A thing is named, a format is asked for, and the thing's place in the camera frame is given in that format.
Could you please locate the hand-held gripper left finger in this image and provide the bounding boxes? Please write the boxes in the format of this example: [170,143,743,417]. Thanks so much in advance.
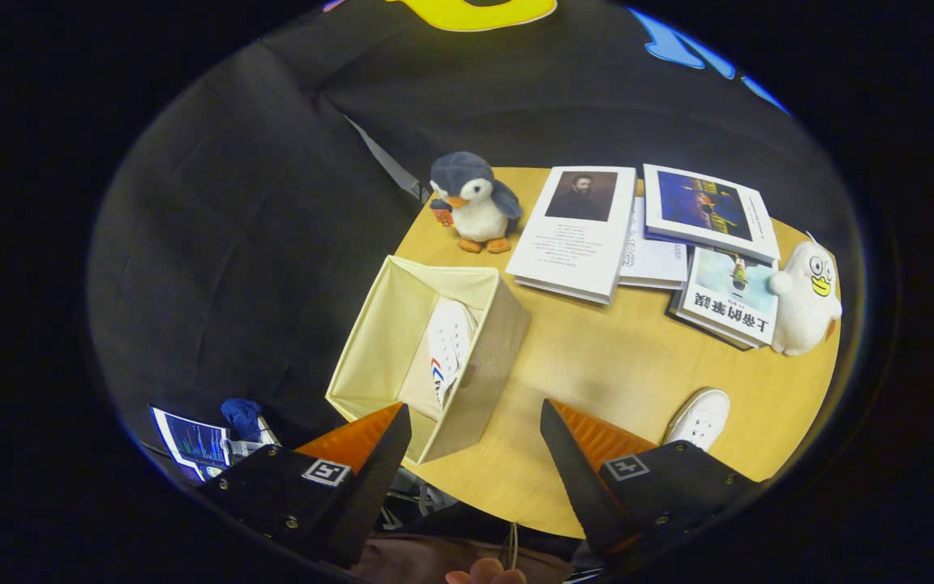
[199,403,412,569]

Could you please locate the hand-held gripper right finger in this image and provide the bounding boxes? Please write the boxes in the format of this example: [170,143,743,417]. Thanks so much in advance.
[541,398,764,567]

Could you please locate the white canvas shoe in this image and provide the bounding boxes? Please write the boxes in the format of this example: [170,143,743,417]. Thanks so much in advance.
[428,298,480,410]
[663,388,731,453]

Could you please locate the cream fabric storage box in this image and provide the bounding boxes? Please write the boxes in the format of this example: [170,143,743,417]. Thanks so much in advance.
[325,255,533,467]

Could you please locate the person's brown trousers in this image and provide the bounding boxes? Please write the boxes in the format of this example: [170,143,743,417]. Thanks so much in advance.
[353,531,581,584]

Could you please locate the blue cloth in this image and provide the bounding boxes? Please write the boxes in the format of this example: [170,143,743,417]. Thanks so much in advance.
[220,397,263,443]

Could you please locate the computer screen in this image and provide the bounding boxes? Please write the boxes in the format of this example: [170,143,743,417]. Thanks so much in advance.
[149,406,233,481]

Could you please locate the book with pale sky cover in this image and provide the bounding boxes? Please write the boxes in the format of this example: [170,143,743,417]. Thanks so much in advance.
[670,246,780,351]

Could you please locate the thin white booklet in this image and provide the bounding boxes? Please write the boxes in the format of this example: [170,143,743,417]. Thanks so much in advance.
[619,195,689,291]

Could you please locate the white book with portrait cover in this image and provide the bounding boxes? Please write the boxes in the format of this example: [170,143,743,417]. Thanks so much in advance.
[505,165,638,307]

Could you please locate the white duck plush toy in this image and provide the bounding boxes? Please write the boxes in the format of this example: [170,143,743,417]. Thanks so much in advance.
[769,235,843,358]

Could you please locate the blue penguin plush toy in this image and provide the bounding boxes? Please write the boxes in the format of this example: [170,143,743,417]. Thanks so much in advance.
[428,151,523,255]

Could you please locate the book with blue picture cover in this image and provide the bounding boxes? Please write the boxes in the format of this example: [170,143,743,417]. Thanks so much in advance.
[643,163,782,264]

